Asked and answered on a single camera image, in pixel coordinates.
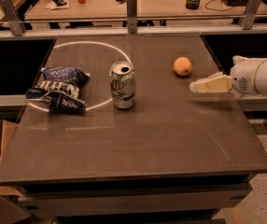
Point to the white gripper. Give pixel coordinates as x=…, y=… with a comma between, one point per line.
x=244, y=77

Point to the metal rail bar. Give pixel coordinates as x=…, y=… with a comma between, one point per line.
x=155, y=18

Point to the blue chip bag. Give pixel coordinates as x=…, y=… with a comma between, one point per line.
x=60, y=87

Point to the metal bracket post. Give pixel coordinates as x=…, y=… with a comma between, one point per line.
x=247, y=20
x=131, y=15
x=16, y=26

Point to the right metal bracket post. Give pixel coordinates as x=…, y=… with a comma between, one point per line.
x=247, y=20

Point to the middle metal bracket post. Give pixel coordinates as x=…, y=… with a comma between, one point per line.
x=131, y=15

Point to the black mesh cup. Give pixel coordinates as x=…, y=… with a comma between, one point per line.
x=192, y=4

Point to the orange fruit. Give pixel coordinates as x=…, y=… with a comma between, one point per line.
x=182, y=66

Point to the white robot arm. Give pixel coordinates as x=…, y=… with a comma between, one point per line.
x=260, y=81

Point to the left metal bracket post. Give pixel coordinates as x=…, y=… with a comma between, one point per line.
x=16, y=26

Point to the green 7up can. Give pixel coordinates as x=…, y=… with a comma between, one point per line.
x=122, y=84

